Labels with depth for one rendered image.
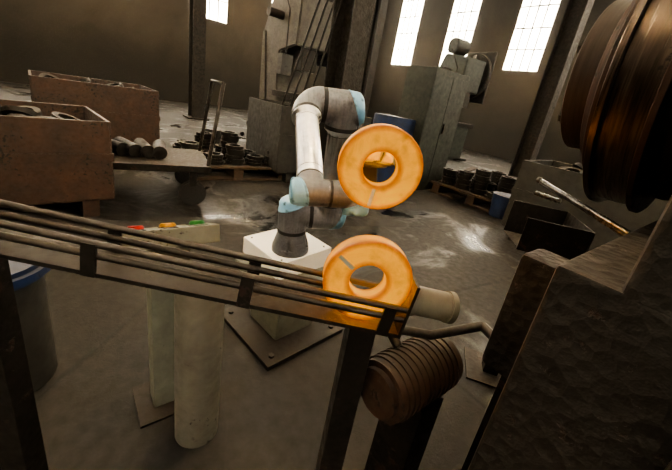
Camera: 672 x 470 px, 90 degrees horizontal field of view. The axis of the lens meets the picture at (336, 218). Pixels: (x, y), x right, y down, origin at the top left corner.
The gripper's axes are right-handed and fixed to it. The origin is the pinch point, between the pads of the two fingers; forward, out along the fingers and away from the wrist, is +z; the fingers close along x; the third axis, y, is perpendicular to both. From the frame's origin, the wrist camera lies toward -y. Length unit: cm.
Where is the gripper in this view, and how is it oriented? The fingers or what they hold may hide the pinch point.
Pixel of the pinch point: (381, 157)
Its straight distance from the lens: 63.0
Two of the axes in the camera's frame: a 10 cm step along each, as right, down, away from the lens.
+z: 0.8, 1.0, -9.9
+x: 9.9, 1.4, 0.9
